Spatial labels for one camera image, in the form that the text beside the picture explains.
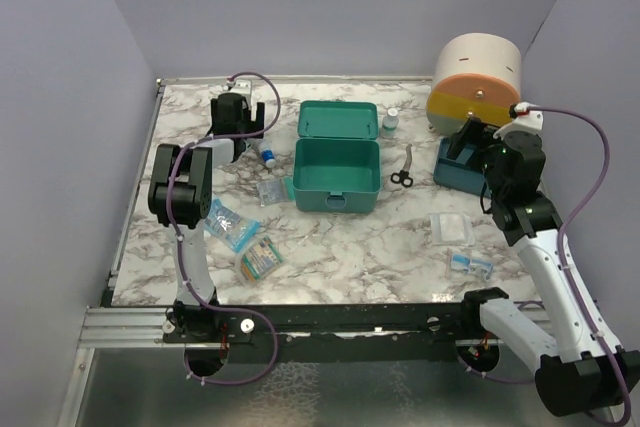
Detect aluminium frame rail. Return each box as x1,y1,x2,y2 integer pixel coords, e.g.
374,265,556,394
77,300,609,349

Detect orange teal bandage packet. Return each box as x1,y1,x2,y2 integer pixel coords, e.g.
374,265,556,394
235,236,285,283

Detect teal medicine kit box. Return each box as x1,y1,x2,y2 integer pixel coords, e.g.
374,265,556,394
292,100,382,214

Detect blue white packet right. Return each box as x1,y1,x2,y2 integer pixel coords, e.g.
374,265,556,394
447,252,494,281

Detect white blue bandage roll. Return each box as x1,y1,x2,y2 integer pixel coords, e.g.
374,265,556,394
257,139,277,169

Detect round pastel drawer cabinet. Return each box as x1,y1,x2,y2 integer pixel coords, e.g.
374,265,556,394
426,33,522,136

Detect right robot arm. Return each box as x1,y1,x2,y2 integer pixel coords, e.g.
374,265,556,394
447,117,639,424

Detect blue clear plastic pouch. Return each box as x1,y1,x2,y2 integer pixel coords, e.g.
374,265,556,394
204,198,261,253

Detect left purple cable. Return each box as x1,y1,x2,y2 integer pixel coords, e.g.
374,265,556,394
164,71,282,388

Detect black mounting rail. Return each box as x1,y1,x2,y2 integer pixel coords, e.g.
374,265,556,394
163,303,487,364

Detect black-handled bandage scissors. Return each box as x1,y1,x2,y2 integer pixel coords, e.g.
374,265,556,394
390,143,414,188

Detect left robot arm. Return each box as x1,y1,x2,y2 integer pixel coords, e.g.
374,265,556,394
147,87,265,342

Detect clear white-capped bottle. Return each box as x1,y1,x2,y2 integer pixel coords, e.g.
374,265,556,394
380,108,399,138

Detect small teal-strip zip bag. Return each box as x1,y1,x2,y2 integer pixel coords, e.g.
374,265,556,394
256,177,295,207

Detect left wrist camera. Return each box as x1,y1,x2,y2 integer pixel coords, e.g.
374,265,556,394
223,78,252,105

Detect purple cable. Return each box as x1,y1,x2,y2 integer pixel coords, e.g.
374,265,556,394
164,71,282,388
457,105,631,423

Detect blue divided tray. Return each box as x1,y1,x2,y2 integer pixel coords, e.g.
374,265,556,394
433,138,491,198

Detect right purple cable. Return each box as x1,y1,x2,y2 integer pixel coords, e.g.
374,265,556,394
457,105,631,423

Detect white gauze pad bag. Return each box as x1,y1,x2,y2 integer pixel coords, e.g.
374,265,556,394
430,212,475,246

